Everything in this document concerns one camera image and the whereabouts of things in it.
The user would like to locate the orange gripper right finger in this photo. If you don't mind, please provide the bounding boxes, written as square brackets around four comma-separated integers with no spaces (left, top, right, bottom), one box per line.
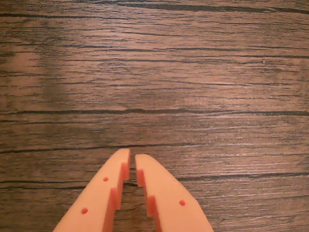
[134,153,214,232]

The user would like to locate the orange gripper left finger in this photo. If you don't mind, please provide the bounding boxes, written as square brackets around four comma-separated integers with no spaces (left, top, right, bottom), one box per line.
[52,148,131,232]

